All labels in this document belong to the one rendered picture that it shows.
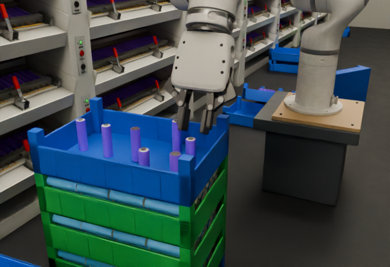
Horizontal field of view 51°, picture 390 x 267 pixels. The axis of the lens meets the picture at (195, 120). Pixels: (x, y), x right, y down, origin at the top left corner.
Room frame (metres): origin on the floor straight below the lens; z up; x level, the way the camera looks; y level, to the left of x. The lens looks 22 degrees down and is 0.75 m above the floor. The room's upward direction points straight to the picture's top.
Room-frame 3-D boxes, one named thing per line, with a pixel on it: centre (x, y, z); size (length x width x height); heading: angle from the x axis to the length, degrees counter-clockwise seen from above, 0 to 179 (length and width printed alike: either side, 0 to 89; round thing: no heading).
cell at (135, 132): (0.67, 0.11, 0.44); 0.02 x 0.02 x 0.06
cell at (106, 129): (0.69, 0.16, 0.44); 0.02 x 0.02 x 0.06
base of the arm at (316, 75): (1.28, -0.40, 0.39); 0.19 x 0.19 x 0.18
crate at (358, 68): (2.10, -0.80, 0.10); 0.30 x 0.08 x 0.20; 119
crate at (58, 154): (0.67, 0.11, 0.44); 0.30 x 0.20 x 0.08; 69
